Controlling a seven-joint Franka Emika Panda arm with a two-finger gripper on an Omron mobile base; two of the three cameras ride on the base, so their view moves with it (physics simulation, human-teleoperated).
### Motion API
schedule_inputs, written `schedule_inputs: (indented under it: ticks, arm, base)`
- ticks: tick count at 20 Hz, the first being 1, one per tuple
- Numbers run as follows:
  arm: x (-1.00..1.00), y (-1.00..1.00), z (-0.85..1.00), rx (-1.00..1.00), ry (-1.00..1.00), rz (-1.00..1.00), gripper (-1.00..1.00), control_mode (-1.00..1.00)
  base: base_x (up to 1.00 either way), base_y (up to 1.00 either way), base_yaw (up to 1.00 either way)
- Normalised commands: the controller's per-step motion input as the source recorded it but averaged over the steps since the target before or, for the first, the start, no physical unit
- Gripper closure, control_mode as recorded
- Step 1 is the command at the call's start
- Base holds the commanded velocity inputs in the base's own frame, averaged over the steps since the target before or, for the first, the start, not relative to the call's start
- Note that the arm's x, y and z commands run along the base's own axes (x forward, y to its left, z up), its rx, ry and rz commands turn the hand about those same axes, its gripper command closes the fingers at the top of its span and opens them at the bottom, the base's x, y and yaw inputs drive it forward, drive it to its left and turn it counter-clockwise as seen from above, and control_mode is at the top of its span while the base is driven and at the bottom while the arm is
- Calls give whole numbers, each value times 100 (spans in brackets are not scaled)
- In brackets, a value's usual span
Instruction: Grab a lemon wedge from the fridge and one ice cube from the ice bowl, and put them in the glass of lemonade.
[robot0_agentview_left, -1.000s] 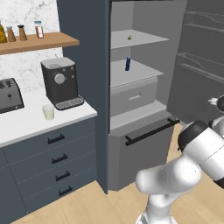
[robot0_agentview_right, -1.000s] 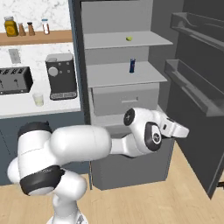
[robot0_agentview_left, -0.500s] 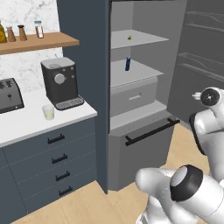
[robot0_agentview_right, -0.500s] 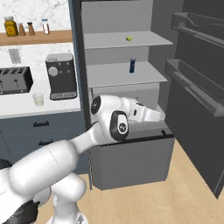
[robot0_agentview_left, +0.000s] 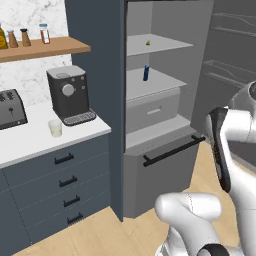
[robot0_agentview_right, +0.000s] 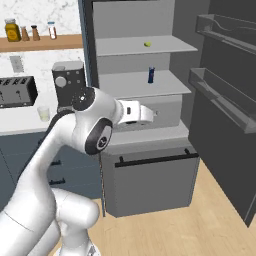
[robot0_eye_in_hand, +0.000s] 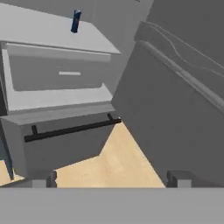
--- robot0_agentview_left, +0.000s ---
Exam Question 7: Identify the grey fridge crisper drawer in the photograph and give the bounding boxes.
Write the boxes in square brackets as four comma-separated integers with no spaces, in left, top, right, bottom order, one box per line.
[125,87,182,134]

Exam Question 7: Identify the grey fridge shelf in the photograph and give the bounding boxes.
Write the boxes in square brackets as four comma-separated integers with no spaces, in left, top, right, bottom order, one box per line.
[126,33,195,57]
[125,67,188,102]

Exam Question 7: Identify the glass of lemonade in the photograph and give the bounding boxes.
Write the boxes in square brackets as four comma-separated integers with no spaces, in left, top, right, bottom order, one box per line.
[47,119,64,139]

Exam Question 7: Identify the grey open fridge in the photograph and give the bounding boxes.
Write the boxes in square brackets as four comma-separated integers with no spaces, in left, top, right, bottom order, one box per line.
[123,0,215,220]

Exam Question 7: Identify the grey fridge door rack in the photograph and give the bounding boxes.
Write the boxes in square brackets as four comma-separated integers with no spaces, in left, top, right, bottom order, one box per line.
[210,12,256,38]
[200,59,256,90]

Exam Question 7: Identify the grey fridge door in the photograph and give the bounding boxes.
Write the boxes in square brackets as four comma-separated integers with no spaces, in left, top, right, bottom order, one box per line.
[190,0,256,168]

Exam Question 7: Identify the grey freezer drawer front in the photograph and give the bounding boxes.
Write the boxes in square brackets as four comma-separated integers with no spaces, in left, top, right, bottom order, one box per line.
[123,132,202,220]

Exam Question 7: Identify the dark blue tall cabinet panel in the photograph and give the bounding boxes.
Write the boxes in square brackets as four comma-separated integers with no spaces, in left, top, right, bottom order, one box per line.
[64,0,128,223]

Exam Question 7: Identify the black coffee machine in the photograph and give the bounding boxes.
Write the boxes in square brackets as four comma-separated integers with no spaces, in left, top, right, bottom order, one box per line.
[45,64,98,127]

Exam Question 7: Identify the dark grey toaster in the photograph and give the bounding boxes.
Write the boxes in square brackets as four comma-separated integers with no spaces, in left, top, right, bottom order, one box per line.
[0,88,29,131]

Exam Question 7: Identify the spice jar with white lid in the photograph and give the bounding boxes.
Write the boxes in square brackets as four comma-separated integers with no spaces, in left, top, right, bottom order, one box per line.
[38,23,52,45]

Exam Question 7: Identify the brown shaker with dark top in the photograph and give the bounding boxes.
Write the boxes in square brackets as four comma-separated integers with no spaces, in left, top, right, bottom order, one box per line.
[19,28,33,48]

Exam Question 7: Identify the brown shaker with pale top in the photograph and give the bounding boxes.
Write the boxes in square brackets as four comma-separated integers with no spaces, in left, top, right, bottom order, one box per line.
[6,29,20,49]

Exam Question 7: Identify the dark blue cupboard door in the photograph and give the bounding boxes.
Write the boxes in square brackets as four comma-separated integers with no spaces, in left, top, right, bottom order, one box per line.
[0,168,32,256]

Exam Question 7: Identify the yellow oil bottle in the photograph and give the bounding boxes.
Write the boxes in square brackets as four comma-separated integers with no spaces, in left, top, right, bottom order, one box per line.
[0,23,9,51]

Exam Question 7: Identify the black freezer drawer handle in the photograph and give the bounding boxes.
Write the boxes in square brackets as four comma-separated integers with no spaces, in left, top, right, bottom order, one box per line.
[142,134,207,168]

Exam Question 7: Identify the wooden wall shelf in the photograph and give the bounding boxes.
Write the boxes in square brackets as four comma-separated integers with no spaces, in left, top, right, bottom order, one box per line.
[0,35,92,64]

